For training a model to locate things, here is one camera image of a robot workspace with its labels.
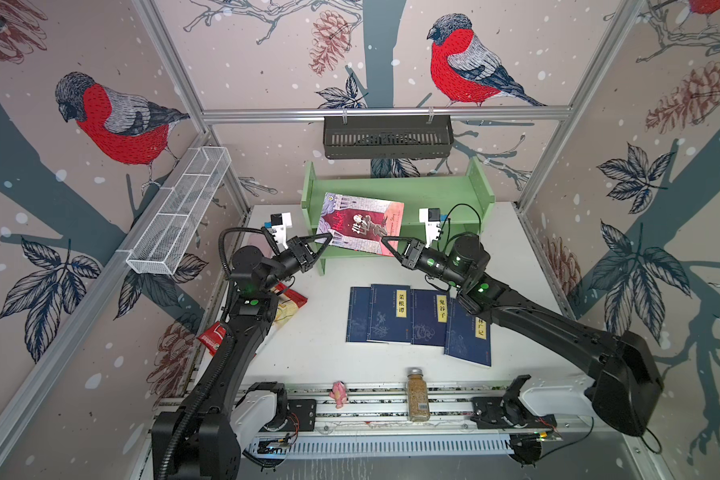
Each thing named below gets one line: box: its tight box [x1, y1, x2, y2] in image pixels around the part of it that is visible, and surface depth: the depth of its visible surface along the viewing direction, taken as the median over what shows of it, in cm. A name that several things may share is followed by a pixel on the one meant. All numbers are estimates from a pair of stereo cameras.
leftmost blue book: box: [345, 287, 371, 342], surface depth 92 cm
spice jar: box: [407, 367, 431, 423], surface depth 74 cm
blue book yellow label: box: [367, 284, 411, 343], surface depth 92 cm
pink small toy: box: [329, 380, 349, 409], surface depth 77 cm
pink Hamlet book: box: [315, 192, 405, 257], surface depth 70 cm
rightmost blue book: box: [444, 298, 492, 367], surface depth 86 cm
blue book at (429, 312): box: [411, 289, 449, 346], surface depth 90 cm
